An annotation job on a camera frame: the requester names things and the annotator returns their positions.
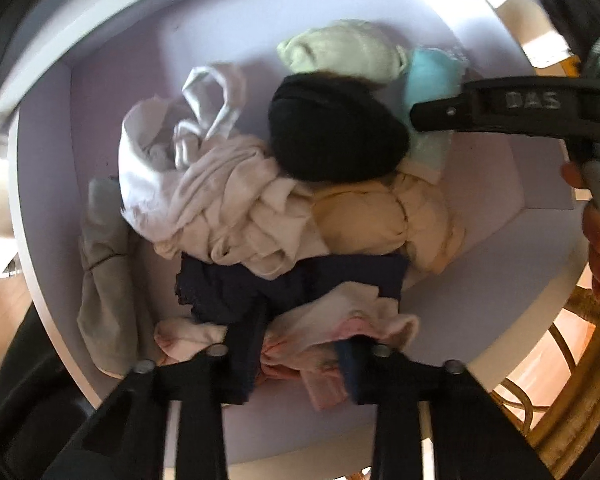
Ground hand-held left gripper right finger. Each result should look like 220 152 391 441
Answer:
337 337 555 480

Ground pale beige tied garment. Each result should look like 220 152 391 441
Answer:
75 175 157 380

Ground pale green knitted garment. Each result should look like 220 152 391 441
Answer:
277 19 411 92

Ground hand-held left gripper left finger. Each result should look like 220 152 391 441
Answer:
40 310 268 480

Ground black knitted hat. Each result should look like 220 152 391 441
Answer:
267 72 411 185

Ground navy blue garment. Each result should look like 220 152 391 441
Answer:
172 252 411 406

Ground wicker chair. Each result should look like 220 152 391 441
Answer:
490 280 600 480

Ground person's right hand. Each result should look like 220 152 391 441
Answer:
561 161 600 303

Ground white strappy garment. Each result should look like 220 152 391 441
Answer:
117 62 251 242

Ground pink and white garment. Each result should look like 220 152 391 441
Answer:
152 280 421 412

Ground white drawer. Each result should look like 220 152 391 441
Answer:
7 0 598 468

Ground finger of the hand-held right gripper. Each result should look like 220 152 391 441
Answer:
411 93 468 132

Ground beige yellow garment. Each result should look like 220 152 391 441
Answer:
310 170 466 276

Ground cream crumpled garment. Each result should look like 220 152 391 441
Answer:
152 135 331 281

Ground light blue cloth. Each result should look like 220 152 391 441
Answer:
402 47 468 182

